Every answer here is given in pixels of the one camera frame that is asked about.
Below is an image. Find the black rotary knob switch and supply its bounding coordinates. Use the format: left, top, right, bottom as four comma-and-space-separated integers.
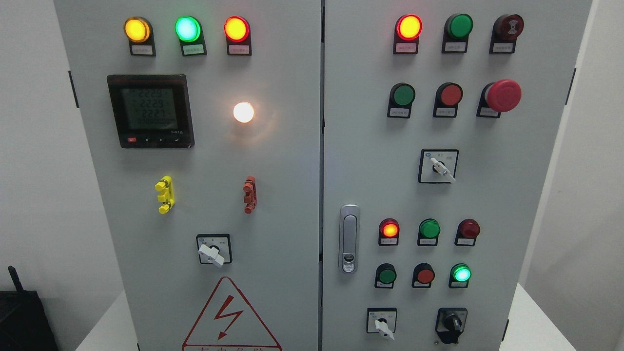
435, 308, 468, 344

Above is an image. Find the white lit indicator light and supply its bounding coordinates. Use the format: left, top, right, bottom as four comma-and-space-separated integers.
233, 101, 255, 123

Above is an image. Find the red lit indicator lower left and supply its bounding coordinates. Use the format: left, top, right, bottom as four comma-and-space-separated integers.
377, 218, 400, 246

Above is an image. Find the red lit indicator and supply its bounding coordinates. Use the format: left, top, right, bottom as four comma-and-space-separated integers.
393, 14, 423, 54
377, 218, 400, 246

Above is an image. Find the green push button upper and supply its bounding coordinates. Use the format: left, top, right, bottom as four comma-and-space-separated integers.
387, 82, 415, 118

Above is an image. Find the green push button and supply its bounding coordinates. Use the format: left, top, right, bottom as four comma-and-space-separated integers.
387, 82, 415, 118
374, 263, 397, 289

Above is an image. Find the green push button lower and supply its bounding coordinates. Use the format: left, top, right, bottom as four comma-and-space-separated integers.
374, 263, 397, 289

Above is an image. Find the grey electrical cabinet left door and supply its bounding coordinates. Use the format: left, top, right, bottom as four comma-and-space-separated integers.
54, 0, 321, 351

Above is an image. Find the grey electrical cabinet door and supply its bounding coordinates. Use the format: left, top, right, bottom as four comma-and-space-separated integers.
322, 0, 591, 351
54, 0, 321, 351

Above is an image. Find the green indicator lower middle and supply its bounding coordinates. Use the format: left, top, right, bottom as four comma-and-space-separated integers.
417, 218, 441, 246

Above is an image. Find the grey electrical cabinet right door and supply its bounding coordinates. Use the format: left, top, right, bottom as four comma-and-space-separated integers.
322, 0, 591, 351

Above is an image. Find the red push button lower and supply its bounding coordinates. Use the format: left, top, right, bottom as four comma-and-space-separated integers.
411, 263, 435, 288

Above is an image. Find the red push button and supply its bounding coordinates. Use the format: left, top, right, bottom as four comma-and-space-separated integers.
411, 263, 435, 288
432, 82, 463, 118

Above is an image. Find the red push button upper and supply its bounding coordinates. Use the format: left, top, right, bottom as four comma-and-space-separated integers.
432, 82, 463, 118

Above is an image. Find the red lit indicator left door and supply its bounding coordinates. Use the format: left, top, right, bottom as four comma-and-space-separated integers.
224, 16, 252, 56

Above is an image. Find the red indicator lower right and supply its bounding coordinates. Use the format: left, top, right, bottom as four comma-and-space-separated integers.
454, 218, 481, 247

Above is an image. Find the red high voltage warning sticker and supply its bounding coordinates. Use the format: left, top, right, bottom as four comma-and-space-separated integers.
181, 277, 282, 351

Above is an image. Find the black digital power meter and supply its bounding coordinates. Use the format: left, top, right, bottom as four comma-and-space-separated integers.
107, 74, 195, 149

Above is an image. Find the red lit indicator top right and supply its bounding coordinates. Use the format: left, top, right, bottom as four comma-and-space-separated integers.
393, 14, 423, 54

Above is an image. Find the green illuminated button lower right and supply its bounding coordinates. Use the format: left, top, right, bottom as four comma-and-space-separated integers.
448, 263, 472, 289

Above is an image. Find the green lit indicator light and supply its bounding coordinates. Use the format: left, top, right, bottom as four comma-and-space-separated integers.
175, 16, 207, 57

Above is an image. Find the green indicator top right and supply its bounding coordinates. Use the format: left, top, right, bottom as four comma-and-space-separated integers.
441, 13, 474, 54

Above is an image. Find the red emergency stop mushroom button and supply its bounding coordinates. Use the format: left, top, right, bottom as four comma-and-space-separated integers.
475, 78, 522, 118

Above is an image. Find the yellow indicator light top left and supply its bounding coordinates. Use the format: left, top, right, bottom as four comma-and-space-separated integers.
123, 17, 156, 57

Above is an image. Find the dark red buzzer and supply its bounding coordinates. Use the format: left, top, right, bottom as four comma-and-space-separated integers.
489, 14, 524, 54

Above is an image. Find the black box with antenna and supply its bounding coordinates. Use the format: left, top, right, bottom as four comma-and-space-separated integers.
0, 265, 58, 351

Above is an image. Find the silver door latch handle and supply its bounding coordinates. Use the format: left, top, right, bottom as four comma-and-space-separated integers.
338, 204, 360, 273

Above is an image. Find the white selector switch left door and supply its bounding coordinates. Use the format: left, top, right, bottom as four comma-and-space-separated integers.
196, 233, 233, 268

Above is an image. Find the white selector switch upper right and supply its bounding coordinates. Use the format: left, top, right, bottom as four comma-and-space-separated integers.
418, 149, 459, 184

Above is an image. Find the white selector switch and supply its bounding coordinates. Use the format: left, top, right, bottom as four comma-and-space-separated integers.
418, 149, 459, 184
366, 307, 398, 341

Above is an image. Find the white selector switch bottom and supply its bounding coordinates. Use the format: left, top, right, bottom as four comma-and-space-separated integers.
366, 307, 398, 341

